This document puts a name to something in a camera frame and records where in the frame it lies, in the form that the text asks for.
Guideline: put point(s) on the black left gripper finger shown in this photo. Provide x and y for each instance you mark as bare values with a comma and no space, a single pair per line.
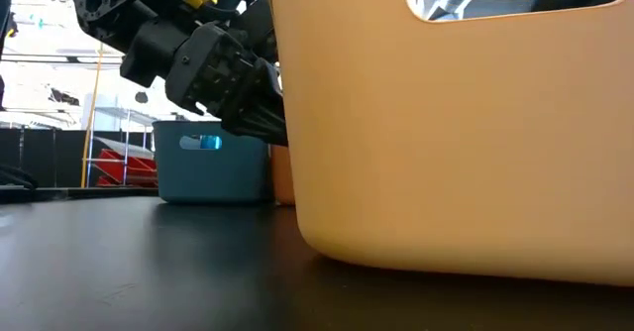
260,132
265,93

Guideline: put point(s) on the orange plastic bin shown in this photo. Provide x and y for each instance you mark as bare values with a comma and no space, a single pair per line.
283,177

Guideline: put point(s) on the blue plastic bin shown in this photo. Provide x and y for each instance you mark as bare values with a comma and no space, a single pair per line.
208,177

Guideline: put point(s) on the yellow plastic bin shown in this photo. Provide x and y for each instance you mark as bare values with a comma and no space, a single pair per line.
446,147

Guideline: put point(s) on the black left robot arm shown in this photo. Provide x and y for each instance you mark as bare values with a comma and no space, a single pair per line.
143,33

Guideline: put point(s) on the metal shelf with red bins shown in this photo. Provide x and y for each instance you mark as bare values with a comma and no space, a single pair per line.
129,167

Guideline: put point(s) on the black aluminium table frame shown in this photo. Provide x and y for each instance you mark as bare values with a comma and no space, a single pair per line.
74,193

